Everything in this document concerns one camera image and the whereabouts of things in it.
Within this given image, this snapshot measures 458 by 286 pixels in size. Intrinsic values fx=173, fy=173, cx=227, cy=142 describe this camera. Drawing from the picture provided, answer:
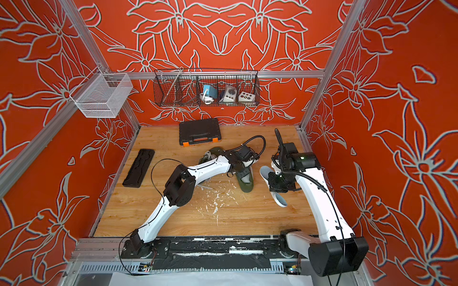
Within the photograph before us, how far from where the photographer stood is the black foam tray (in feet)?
3.08

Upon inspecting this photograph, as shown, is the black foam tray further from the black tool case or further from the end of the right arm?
the end of the right arm

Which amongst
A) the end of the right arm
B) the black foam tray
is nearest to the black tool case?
the black foam tray

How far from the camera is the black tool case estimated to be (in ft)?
3.57

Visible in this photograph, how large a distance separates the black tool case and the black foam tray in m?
0.21
